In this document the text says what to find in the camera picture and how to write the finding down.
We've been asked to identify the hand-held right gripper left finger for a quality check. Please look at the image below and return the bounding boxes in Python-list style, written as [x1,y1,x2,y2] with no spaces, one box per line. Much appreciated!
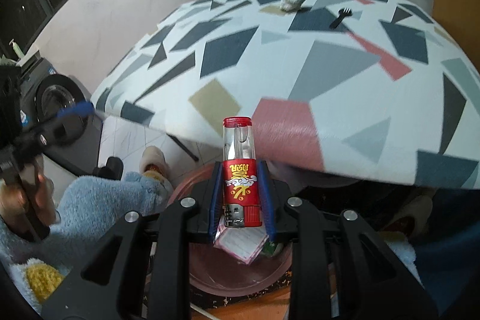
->
[40,160,226,320]

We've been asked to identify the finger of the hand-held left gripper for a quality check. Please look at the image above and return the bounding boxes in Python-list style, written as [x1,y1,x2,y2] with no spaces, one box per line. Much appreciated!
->
[15,101,95,156]

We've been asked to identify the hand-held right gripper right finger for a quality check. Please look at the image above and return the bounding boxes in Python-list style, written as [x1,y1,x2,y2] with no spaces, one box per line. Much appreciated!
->
[260,160,438,320]

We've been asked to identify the red lighter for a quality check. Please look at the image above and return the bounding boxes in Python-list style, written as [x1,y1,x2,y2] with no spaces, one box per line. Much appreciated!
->
[222,116,261,229]

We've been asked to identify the green wrapper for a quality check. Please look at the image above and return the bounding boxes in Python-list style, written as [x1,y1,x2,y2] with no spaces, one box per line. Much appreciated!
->
[262,239,284,257]

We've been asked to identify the pink and white packet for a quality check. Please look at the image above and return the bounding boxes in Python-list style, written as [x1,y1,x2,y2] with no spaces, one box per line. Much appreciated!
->
[213,219,269,264]

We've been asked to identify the brown round basin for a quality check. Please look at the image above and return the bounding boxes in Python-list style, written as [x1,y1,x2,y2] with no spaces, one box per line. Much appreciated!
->
[167,164,297,298]

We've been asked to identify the person's left hand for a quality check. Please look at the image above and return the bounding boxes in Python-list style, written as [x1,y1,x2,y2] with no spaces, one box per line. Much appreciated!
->
[0,160,57,234]

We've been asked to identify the grey washing machine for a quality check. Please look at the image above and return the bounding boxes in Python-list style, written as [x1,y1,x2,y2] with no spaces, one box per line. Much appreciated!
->
[15,55,102,171]

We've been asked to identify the black table leg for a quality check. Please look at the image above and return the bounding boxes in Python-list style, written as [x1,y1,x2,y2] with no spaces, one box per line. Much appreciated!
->
[170,134,199,161]

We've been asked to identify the black round object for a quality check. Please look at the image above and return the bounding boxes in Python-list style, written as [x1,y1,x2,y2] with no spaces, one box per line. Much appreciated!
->
[94,156,124,180]

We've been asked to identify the cream fluffy slipper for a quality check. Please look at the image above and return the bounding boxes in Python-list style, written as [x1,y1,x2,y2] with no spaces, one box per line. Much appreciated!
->
[382,189,436,234]
[138,145,175,193]

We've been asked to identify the person's leg in blue fleece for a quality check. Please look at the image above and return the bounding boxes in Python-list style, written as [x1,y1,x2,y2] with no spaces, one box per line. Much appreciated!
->
[52,172,167,276]

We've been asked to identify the small black plastic fork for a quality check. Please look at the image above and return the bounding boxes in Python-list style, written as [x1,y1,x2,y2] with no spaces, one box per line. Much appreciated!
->
[328,7,352,30]

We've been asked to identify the crumpled white tissue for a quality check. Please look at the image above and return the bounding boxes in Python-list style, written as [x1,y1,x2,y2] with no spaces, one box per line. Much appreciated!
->
[279,0,308,13]

